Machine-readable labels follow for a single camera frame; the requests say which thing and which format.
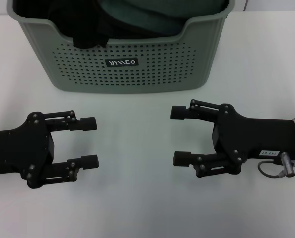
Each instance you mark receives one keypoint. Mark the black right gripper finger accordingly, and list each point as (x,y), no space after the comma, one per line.
(179,112)

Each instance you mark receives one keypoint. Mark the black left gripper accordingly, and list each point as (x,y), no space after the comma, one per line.
(25,146)

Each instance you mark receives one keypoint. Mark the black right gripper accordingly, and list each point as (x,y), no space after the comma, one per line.
(256,136)

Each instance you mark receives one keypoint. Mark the dark green towel black trim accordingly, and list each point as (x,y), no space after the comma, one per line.
(150,15)

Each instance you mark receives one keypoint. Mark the green perforated plastic storage basket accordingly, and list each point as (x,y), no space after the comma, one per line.
(127,72)

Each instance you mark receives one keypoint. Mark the black cloth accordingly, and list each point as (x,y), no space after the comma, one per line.
(83,22)

